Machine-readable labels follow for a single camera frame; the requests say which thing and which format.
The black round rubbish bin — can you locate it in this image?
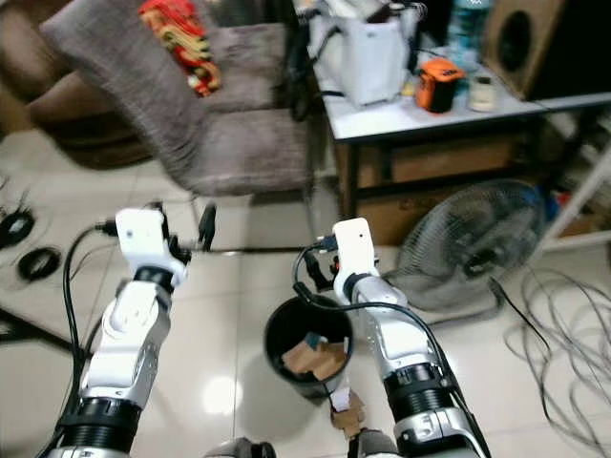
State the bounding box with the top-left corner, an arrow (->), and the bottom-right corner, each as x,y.
263,296 -> 356,400

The brown cardboard scrap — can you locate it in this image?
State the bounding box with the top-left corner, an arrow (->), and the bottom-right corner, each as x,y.
282,334 -> 349,383

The grey fabric chair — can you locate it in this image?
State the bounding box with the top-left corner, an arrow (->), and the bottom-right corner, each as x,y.
43,0 -> 314,254

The small brown white carton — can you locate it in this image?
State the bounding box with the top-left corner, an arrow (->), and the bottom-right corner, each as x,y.
329,386 -> 366,440

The grey metal floor fan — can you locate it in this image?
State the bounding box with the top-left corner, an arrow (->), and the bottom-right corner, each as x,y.
382,179 -> 550,311

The large brown cardboard box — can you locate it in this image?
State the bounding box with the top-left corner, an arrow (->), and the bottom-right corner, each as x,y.
329,134 -> 536,247

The dark slanted table leg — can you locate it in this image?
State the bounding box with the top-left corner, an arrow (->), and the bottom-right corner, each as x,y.
0,310 -> 82,356

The grey robot right leg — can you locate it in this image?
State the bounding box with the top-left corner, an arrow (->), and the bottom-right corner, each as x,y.
353,429 -> 402,458

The grey robot leg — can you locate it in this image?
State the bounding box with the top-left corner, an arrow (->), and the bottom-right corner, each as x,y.
202,437 -> 254,458
353,429 -> 402,458

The red patterned cloth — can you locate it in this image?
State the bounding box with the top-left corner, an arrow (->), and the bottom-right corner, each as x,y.
138,0 -> 222,98

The grey robot left leg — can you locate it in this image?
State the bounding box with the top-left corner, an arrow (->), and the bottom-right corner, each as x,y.
202,437 -> 254,458

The orange black device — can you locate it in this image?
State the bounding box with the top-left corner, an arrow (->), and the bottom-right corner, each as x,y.
414,57 -> 467,115

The white bag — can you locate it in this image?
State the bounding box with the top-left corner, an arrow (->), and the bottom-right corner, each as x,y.
310,3 -> 426,108

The white remote control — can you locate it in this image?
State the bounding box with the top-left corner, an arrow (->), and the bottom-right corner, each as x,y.
468,74 -> 497,112

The brown sofa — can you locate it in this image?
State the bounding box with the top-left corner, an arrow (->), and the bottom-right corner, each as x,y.
0,0 -> 154,173

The green blue label bottle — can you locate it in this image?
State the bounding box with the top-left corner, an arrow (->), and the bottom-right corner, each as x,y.
447,0 -> 495,68

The brown wooden speaker box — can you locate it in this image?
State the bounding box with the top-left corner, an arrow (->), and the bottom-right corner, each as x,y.
482,0 -> 579,101

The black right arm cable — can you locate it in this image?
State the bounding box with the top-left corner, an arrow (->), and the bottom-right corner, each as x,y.
291,243 -> 450,383

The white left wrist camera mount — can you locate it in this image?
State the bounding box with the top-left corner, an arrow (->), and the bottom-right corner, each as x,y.
115,208 -> 180,280

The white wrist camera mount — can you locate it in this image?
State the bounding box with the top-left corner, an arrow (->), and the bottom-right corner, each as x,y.
115,208 -> 180,280
332,218 -> 378,282

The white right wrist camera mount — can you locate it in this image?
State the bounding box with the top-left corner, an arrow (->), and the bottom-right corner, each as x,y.
332,218 -> 378,282

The black coiled cable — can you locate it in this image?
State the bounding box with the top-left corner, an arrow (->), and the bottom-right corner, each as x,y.
16,246 -> 63,282

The white top black frame table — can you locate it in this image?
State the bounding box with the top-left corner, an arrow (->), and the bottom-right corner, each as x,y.
320,52 -> 611,251

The black fan power cable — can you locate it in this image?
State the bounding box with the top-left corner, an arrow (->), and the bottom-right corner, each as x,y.
487,279 -> 531,325

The grey floor cable bundle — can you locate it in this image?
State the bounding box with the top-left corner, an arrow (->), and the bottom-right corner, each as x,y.
496,272 -> 611,449

